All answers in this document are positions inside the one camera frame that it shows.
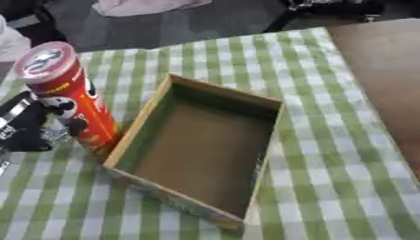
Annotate red cylindrical snack can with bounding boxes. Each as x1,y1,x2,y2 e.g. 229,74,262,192
11,40,124,158

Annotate tan cardboard box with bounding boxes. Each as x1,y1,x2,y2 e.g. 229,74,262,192
101,73,288,232

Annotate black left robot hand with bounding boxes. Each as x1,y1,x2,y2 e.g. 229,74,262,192
0,90,91,154

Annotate black tripod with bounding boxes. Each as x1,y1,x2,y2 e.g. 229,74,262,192
261,0,386,34

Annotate pink cloth bag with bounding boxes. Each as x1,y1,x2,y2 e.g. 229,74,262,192
90,0,214,18

